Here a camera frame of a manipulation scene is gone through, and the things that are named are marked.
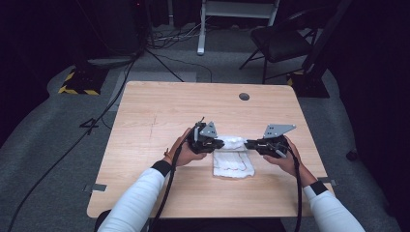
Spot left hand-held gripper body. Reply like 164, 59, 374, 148
188, 117, 219, 155

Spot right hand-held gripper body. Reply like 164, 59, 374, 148
262, 124, 297, 159

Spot white towel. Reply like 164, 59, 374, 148
212, 134, 256, 179

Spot person's right hand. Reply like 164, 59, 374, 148
262, 134, 306, 178

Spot person's left hand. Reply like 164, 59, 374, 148
162, 128, 207, 167

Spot grey tape strip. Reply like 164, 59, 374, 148
317, 176, 338, 188
83, 183, 107, 194

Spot person's dark-clothed legs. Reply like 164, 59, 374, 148
94, 209, 287, 232

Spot black folding chair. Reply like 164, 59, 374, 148
239, 9, 324, 85

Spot slanted black stand pole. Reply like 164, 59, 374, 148
303, 0, 353, 75

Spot black equipment cabinet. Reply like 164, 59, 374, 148
76, 0, 150, 68

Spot right hand-held gripper black cable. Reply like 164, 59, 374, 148
283, 141, 304, 232

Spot hand-held gripper black cable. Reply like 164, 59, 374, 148
283, 141, 304, 232
149, 127, 198, 232

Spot left hand-held gripper black cable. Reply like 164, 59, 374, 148
149, 127, 198, 232

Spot black yellow striped base plate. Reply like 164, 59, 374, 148
58, 66, 109, 97
285, 71, 331, 99

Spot thin black floor cable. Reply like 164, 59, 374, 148
154, 52, 214, 83

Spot bundle of floor cables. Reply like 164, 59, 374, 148
147, 21, 215, 50

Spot white metal desk frame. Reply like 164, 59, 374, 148
196, 0, 280, 56

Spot long black floor cable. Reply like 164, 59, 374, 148
7, 57, 138, 232

